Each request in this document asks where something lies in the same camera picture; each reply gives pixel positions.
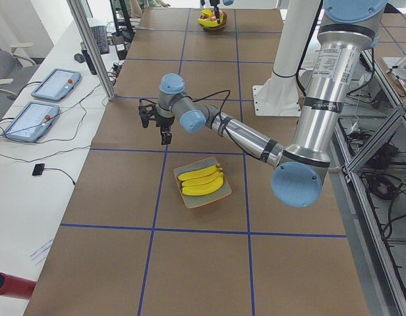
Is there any black water bottle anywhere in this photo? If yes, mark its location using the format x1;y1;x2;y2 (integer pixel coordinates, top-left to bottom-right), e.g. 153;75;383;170
80;41;97;75

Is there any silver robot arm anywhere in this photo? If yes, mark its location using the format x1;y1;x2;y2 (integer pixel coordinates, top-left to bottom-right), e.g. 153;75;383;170
138;1;386;207

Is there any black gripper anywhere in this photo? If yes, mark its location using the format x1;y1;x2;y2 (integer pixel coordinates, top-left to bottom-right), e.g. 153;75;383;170
210;0;220;20
138;101;175;145

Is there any black keyboard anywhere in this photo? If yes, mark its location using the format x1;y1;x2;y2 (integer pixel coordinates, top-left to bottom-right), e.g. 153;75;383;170
90;26;109;55

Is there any person in green shirt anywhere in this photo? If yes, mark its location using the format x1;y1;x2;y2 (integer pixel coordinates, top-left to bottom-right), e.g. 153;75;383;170
130;0;170;18

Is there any red cylinder tube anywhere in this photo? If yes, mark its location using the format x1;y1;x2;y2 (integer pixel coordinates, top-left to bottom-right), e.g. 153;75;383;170
0;273;36;300

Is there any blue teach pendant far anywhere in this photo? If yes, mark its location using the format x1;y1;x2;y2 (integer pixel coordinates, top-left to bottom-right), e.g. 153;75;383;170
30;68;81;101

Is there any aluminium frame post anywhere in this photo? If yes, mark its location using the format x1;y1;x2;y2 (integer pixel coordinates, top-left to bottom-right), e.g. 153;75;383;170
67;0;115;100

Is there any small black puck device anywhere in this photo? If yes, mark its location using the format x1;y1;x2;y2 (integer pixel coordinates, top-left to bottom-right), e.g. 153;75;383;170
32;163;45;176

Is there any blue teach pendant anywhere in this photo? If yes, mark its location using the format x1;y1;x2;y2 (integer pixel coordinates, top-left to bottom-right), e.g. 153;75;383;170
3;101;60;142
30;68;81;101

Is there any yellow banana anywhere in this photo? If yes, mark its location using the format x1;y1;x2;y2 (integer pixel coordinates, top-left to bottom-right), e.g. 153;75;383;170
181;171;223;188
178;163;222;182
198;16;221;28
181;185;221;196

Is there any blue teach pendant near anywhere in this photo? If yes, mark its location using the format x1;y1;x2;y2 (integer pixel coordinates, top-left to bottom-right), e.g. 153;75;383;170
3;101;60;142

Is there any brown wicker basket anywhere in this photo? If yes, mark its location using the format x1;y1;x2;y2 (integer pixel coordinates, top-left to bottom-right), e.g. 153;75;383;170
198;9;227;30

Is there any black computer mouse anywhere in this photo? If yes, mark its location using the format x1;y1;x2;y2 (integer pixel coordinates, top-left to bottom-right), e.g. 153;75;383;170
74;53;85;63

